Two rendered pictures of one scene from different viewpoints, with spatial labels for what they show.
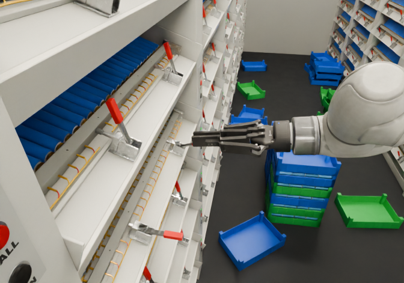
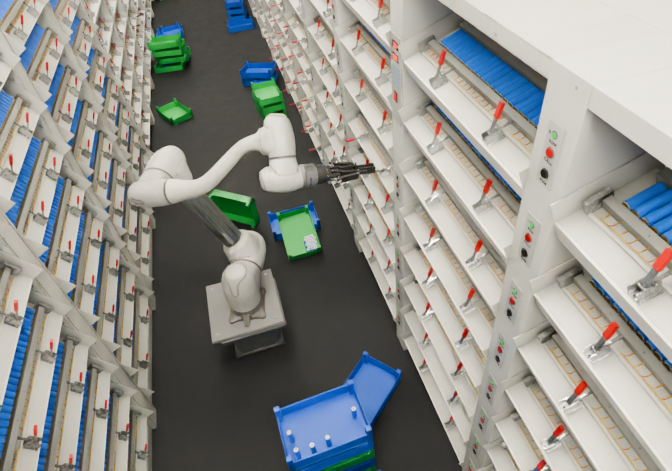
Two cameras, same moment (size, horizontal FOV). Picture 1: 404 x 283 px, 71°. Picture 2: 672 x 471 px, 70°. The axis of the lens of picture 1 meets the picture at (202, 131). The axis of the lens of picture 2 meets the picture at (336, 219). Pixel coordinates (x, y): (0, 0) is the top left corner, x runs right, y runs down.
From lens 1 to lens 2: 2.18 m
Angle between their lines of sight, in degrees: 101
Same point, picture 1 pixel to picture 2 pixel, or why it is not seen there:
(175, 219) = (381, 201)
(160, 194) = (371, 153)
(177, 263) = (381, 232)
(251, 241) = (366, 395)
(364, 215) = not seen: outside the picture
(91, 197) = (355, 88)
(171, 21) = not seen: hidden behind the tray
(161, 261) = (371, 184)
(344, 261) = (264, 423)
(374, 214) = not seen: outside the picture
